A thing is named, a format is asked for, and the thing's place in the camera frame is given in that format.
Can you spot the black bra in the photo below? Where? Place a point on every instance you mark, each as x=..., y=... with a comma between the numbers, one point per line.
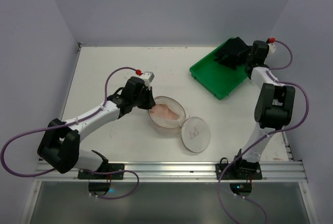
x=233, y=53

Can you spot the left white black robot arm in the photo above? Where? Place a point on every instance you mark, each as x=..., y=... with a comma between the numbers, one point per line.
x=60, y=145

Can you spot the pink bra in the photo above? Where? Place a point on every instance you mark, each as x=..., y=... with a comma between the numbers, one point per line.
x=164, y=112

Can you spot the green plastic tray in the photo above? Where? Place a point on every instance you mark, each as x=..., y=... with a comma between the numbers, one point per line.
x=217, y=79

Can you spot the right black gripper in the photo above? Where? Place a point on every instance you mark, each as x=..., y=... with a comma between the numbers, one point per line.
x=237, y=52

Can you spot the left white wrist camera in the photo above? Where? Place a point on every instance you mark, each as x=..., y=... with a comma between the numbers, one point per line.
x=147, y=77

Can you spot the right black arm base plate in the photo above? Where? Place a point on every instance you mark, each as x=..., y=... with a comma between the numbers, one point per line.
x=241, y=170

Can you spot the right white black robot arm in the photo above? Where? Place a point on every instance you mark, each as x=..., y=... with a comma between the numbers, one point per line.
x=274, y=106

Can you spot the aluminium front rail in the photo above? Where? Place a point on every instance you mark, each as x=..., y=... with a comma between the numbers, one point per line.
x=269, y=171

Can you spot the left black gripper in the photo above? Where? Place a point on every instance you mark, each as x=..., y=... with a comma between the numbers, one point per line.
x=146, y=99

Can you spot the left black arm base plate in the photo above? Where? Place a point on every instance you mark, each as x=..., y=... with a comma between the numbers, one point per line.
x=110, y=171

